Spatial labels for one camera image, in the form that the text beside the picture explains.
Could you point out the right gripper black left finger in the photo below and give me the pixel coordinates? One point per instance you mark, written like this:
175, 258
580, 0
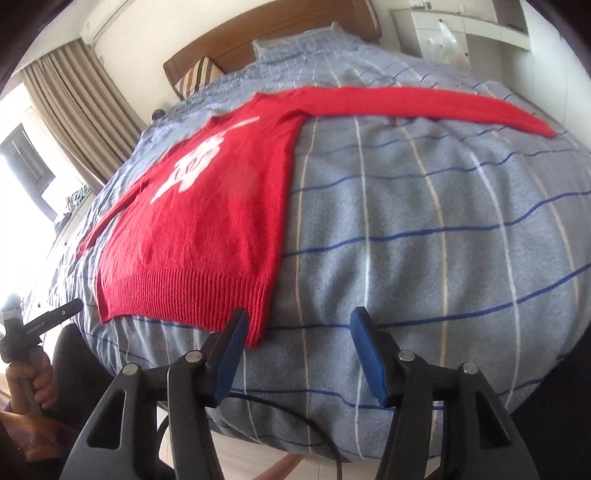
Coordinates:
151, 424

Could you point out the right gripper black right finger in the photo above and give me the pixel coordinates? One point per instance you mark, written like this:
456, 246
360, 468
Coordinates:
448, 423

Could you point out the red knit sweater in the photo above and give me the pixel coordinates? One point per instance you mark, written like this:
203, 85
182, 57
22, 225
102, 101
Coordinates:
200, 233

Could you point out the clothes pile on cabinet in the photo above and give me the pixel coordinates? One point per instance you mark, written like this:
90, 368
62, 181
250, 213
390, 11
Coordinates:
73, 202

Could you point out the person's left hand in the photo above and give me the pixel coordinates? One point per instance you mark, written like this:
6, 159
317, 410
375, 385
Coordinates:
39, 377

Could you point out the grey plaid duvet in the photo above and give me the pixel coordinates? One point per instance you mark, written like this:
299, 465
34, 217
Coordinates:
466, 242

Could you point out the beige curtain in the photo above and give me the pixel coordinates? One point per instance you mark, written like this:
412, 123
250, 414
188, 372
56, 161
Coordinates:
93, 124

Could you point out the striped pillow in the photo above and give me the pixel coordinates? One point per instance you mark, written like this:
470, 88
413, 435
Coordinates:
204, 72

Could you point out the white air conditioner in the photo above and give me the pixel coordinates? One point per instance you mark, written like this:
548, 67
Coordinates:
100, 18

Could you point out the clear plastic bag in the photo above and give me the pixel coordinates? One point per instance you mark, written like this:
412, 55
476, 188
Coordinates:
445, 48

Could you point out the grey white pillow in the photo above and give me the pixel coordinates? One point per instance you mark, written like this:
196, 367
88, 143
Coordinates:
260, 46

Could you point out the white desk shelf unit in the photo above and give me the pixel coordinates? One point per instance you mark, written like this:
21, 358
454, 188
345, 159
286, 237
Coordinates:
497, 22

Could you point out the wooden headboard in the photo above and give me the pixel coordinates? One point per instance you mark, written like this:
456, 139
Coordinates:
229, 45

